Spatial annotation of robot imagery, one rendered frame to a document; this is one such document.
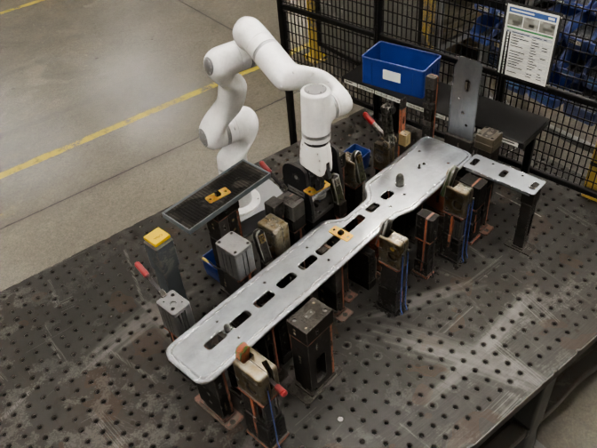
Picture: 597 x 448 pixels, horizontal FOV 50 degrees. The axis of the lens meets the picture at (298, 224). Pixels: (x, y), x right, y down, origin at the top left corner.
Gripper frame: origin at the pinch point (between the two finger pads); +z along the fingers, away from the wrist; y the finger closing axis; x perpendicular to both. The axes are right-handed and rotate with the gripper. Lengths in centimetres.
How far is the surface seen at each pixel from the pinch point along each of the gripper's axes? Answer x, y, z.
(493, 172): 73, 16, 25
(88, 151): 18, -264, 131
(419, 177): 52, -2, 26
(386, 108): 52, -21, 5
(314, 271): -7.9, 7.4, 28.0
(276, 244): -10.4, -8.9, 26.0
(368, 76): 83, -60, 18
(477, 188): 64, 16, 27
